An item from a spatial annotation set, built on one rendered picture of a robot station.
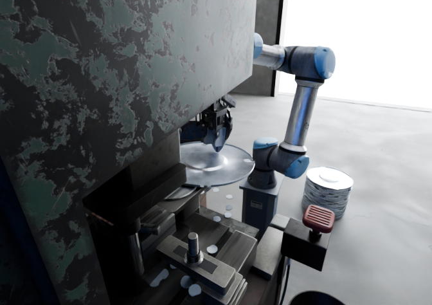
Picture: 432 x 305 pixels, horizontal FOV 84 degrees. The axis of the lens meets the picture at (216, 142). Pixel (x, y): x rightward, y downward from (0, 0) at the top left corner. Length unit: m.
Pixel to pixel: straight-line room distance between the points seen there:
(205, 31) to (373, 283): 1.47
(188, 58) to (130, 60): 0.07
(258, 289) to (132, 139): 0.47
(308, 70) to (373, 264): 1.12
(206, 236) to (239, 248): 0.08
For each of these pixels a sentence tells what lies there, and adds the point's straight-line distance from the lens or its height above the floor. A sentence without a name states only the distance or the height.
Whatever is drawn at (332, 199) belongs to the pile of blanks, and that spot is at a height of 0.16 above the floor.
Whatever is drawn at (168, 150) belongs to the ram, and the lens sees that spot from 0.45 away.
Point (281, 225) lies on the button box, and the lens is 0.74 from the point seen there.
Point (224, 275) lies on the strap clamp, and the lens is 0.45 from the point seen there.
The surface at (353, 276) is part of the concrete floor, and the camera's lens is 1.57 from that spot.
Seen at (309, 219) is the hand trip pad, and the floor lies 0.76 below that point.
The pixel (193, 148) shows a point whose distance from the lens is 0.79.
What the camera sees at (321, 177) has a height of 0.25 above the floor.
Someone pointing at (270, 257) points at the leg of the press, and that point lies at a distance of 0.64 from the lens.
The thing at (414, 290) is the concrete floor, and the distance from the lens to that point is 1.66.
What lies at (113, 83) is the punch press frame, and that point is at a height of 1.08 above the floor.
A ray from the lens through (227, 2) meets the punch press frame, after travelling 0.33.
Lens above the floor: 1.11
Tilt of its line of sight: 24 degrees down
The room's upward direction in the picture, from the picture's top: straight up
